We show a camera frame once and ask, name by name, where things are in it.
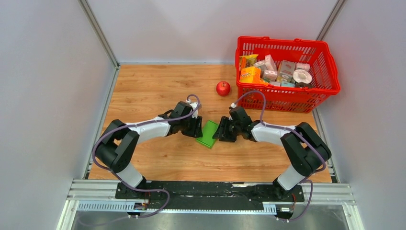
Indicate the yellow snack bag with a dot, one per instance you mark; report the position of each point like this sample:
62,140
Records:
247,60

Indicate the red apple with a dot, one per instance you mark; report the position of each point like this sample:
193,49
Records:
223,88

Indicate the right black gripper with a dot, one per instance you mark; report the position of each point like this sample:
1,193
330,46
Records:
221,133

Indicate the red plastic basket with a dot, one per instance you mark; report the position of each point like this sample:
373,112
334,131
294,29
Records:
317,54

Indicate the pink box in basket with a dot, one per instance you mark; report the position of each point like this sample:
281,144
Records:
269,75

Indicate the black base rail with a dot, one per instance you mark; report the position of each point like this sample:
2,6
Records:
216,196

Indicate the orange snack box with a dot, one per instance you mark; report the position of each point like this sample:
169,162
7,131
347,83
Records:
252,75

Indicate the small pink white box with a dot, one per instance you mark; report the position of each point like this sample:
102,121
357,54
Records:
302,66

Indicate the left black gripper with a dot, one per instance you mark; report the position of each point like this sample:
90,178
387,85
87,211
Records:
196,131

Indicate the white red box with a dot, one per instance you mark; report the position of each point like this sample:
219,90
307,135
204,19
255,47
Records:
286,69

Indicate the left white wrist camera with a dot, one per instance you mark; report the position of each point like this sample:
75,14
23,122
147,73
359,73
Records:
195,107

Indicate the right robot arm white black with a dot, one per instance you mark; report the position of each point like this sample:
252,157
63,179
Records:
307,152

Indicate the pink white carton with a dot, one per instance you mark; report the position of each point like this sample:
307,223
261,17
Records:
269,63

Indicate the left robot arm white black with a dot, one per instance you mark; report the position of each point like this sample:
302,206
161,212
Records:
114,150

